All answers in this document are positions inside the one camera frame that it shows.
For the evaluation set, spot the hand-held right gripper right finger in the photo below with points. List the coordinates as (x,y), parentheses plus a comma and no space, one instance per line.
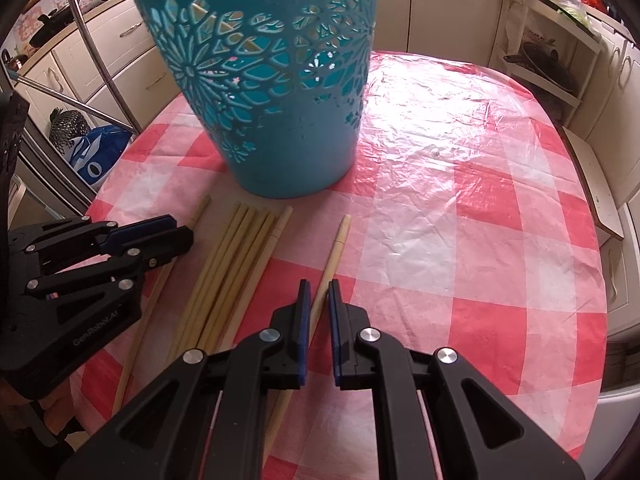
(334,330)

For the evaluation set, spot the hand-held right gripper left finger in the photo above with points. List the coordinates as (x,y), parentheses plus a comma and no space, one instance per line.
(301,330)

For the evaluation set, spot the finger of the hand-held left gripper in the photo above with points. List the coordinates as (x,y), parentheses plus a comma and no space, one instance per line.
(160,250)
(140,232)

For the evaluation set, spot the wooden chopstick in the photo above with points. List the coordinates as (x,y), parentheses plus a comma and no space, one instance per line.
(201,207)
(332,255)

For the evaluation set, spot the bundle of wooden chopsticks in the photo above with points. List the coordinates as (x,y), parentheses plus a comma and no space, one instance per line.
(225,280)

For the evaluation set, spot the teal perforated plastic basket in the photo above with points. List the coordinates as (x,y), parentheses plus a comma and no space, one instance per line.
(290,150)

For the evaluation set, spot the blue plastic bag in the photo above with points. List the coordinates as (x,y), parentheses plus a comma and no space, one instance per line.
(97,155)

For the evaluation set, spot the dark textured round object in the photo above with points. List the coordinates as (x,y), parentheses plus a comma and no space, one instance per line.
(67,125)

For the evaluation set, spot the red white checkered tablecloth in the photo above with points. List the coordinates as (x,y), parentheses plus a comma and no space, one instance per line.
(450,260)

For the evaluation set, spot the cream drawer cabinet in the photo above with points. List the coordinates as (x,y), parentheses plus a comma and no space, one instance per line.
(125,60)

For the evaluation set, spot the small dark red pot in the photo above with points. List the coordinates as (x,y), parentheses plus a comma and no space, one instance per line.
(12,60)

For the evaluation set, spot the white plastic bin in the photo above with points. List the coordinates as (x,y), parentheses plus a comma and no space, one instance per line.
(617,420)

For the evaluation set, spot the cream tall door cabinets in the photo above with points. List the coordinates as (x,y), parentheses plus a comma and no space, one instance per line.
(425,20)

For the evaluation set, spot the black wok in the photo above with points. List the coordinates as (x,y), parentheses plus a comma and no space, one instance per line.
(545,65)

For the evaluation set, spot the white hanging plastic bag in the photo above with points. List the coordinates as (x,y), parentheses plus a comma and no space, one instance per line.
(515,25)

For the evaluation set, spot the white shelf rack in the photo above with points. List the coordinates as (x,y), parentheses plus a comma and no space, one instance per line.
(565,22)

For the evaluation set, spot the clear bag with greens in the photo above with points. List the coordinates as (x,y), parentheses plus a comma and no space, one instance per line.
(570,7)

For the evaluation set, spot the red packet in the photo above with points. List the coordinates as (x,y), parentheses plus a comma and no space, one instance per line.
(592,0)

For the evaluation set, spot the chrome chair frame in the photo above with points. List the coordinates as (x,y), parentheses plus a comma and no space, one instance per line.
(84,27)

